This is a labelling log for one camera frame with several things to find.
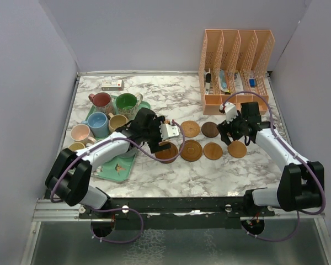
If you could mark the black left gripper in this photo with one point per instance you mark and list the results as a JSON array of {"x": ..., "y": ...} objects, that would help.
[{"x": 155, "y": 124}]

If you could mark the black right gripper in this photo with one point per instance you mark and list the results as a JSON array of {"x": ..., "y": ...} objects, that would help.
[{"x": 224, "y": 128}]

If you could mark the dark walnut coaster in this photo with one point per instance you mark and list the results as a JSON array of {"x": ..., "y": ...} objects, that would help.
[{"x": 209, "y": 129}]

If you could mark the brown ringed wooden coaster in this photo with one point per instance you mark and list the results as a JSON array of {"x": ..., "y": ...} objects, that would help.
[{"x": 168, "y": 153}]

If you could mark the light brown wooden coaster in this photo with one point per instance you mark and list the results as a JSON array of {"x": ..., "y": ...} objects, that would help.
[{"x": 237, "y": 149}]

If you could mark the grey mug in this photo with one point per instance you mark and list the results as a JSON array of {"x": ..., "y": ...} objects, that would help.
[{"x": 130, "y": 153}]

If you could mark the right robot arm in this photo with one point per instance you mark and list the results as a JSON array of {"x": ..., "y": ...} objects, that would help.
[{"x": 301, "y": 182}]

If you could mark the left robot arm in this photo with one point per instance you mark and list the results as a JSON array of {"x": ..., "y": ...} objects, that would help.
[{"x": 68, "y": 180}]

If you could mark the white printed packet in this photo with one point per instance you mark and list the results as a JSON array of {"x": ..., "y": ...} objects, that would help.
[{"x": 238, "y": 82}]

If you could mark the green floral mug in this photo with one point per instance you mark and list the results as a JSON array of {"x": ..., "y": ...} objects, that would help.
[{"x": 127, "y": 104}]

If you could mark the tan mug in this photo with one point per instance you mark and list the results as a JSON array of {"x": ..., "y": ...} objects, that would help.
[{"x": 116, "y": 121}]

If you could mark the white blue packet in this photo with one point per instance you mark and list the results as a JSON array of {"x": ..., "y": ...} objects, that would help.
[{"x": 222, "y": 82}]

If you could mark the black grey marker pen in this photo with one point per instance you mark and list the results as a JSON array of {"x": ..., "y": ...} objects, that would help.
[{"x": 207, "y": 82}]

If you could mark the green serving tray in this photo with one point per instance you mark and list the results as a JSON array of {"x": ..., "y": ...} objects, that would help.
[{"x": 119, "y": 168}]

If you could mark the peach plastic file organizer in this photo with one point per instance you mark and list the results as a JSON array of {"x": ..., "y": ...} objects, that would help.
[{"x": 245, "y": 51}]

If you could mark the blue mug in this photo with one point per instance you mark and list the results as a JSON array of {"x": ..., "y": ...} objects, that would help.
[{"x": 98, "y": 124}]

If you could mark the red floral mug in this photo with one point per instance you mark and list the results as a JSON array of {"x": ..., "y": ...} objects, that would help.
[{"x": 102, "y": 102}]

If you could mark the small white red box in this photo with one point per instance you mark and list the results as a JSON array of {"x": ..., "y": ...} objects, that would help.
[{"x": 112, "y": 85}]

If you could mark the pink mug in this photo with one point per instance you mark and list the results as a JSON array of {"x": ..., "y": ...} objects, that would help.
[{"x": 82, "y": 133}]

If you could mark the yellow mug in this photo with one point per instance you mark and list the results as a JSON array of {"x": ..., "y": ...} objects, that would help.
[{"x": 76, "y": 146}]

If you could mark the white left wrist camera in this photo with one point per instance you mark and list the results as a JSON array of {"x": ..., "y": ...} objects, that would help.
[{"x": 168, "y": 131}]

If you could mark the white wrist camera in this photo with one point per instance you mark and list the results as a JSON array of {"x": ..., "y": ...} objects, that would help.
[
  {"x": 168, "y": 131},
  {"x": 230, "y": 111}
]

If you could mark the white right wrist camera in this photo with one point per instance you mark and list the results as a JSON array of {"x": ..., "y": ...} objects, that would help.
[{"x": 230, "y": 111}]

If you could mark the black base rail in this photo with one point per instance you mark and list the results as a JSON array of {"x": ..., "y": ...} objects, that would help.
[{"x": 175, "y": 213}]

